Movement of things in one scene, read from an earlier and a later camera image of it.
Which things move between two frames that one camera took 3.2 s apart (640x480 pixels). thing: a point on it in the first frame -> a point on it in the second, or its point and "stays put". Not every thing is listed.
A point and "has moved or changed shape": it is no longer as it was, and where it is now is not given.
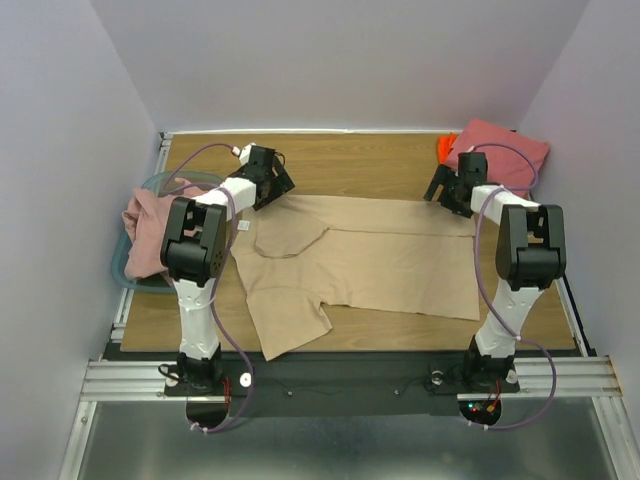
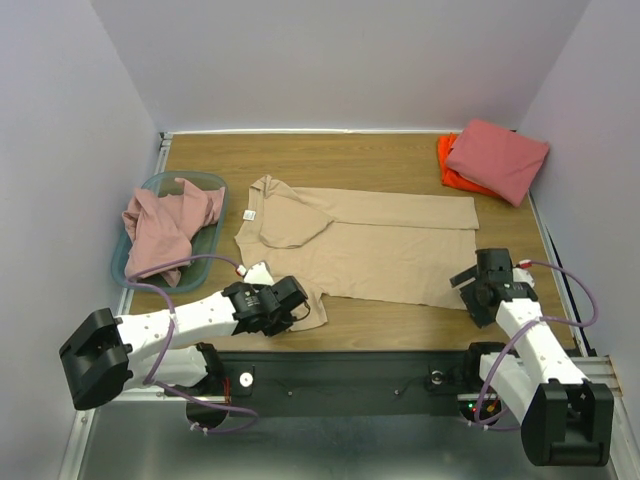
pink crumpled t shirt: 144,220 stays put
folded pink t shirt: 513,160 stays put
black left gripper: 282,185 -> 285,322
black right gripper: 447,190 -> 467,282
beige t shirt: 297,252 has moved or changed shape
